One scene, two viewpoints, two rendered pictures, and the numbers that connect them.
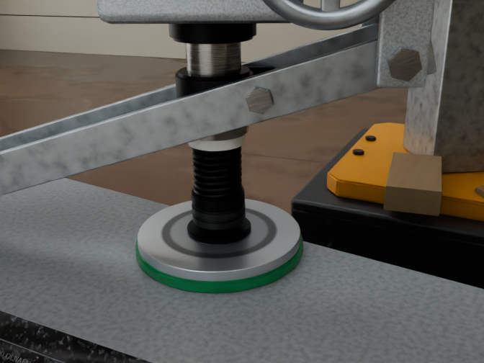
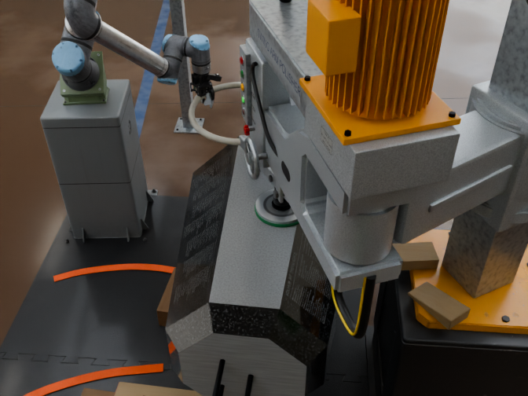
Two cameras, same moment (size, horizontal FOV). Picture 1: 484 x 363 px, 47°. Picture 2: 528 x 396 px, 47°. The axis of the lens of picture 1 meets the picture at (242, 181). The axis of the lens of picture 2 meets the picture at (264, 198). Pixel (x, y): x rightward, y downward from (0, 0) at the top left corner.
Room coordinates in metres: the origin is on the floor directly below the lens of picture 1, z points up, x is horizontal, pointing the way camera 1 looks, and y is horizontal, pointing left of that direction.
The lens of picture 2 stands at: (-0.10, -1.66, 2.47)
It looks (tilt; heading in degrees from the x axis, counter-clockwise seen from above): 40 degrees down; 68
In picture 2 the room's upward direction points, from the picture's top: straight up
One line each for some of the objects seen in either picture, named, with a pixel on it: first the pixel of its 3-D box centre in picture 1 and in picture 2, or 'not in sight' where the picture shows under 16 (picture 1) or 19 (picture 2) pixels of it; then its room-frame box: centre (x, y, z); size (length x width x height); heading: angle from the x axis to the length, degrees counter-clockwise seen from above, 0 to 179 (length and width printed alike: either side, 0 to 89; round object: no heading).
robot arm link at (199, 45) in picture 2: not in sight; (199, 49); (0.59, 0.86, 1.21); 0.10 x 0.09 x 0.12; 141
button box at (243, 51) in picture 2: not in sight; (247, 86); (0.55, 0.11, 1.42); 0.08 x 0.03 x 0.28; 85
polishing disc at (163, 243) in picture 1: (219, 233); (281, 205); (0.65, 0.03, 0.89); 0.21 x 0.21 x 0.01
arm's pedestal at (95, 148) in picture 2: not in sight; (100, 162); (0.06, 1.27, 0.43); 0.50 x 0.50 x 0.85; 69
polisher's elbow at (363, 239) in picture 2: not in sight; (360, 216); (0.60, -0.63, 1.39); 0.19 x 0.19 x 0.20
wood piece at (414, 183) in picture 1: (414, 181); (408, 256); (1.03, -0.35, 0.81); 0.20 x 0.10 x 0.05; 161
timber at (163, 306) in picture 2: not in sight; (177, 297); (0.25, 0.43, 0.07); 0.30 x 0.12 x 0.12; 57
